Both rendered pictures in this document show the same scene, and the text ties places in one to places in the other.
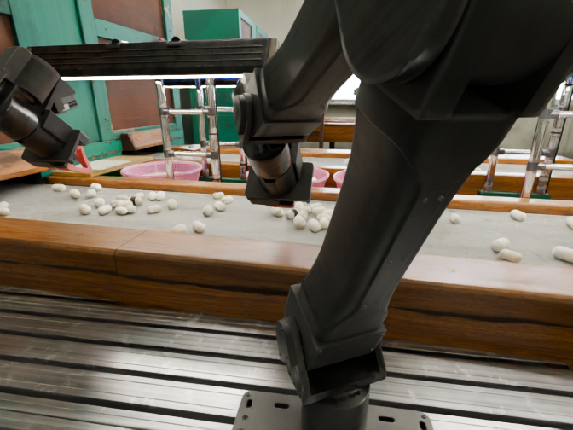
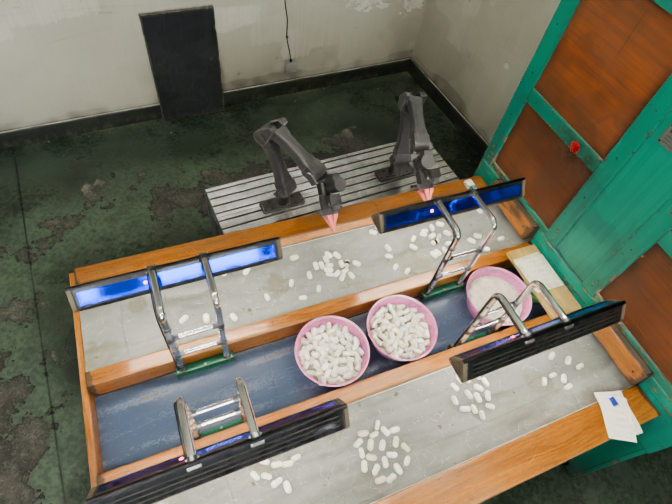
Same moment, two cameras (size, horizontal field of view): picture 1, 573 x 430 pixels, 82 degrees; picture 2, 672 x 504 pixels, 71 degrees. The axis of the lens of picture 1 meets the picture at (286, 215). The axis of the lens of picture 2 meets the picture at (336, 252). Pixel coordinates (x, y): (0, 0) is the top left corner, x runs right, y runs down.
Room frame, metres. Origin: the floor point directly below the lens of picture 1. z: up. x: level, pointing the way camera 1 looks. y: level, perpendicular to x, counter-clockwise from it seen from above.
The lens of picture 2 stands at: (1.45, -0.79, 2.30)
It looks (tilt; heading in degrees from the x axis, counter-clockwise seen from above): 54 degrees down; 137
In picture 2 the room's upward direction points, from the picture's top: 11 degrees clockwise
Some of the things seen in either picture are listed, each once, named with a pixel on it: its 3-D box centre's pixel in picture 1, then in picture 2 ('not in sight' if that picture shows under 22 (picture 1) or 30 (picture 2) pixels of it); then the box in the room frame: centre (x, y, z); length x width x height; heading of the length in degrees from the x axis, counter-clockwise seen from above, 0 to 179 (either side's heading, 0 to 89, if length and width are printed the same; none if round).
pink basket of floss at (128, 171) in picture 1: (164, 181); (494, 300); (1.13, 0.43, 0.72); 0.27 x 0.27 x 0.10
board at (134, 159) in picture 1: (107, 165); (542, 279); (1.18, 0.64, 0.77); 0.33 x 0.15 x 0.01; 168
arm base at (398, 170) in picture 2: not in sight; (396, 167); (0.33, 0.55, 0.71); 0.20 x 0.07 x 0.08; 82
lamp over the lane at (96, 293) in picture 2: not in sight; (181, 268); (0.62, -0.63, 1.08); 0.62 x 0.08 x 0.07; 78
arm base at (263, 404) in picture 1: (333, 408); (282, 197); (0.24, -0.05, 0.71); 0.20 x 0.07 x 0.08; 82
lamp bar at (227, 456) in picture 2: not in sight; (228, 453); (1.17, -0.75, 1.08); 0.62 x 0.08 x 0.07; 78
